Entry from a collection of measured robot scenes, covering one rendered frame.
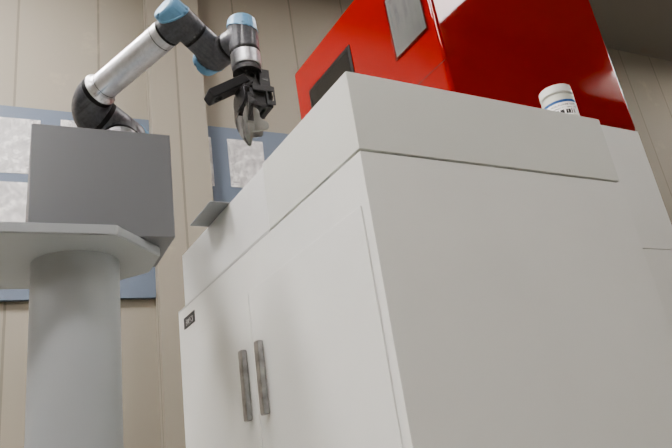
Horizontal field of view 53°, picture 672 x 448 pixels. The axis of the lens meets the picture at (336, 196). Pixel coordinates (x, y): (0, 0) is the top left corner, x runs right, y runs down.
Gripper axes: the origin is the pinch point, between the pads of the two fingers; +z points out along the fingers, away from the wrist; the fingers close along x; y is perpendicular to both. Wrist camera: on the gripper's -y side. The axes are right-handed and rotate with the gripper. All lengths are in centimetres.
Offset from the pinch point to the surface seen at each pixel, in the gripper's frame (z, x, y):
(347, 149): 27, -47, -4
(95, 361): 51, -5, -35
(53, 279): 36, -4, -42
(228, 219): 18.2, 5.4, -4.0
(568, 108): 11, -48, 53
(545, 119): 17, -50, 42
